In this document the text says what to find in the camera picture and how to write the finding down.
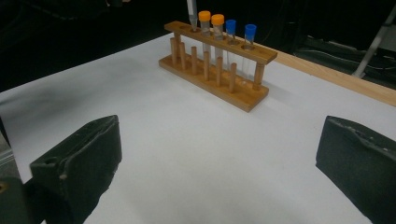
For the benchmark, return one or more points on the blue-capped test tube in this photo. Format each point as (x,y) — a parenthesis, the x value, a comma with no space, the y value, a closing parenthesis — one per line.
(230,26)
(250,31)

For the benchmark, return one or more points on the orange-capped test tube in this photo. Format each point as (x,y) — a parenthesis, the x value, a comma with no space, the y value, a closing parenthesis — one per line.
(204,17)
(217,20)

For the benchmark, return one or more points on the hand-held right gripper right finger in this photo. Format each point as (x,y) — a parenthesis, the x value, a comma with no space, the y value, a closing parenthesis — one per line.
(358,168)

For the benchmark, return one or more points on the white table sheet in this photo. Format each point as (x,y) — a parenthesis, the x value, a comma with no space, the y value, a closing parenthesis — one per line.
(186,140)

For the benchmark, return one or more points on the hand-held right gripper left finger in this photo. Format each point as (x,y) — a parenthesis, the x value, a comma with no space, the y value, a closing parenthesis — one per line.
(82,161)

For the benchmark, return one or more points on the white metal stand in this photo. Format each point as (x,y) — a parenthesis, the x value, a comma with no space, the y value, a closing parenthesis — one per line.
(373,43)

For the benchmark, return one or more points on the wooden test tube rack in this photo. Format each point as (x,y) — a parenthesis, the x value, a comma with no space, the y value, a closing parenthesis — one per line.
(246,96)

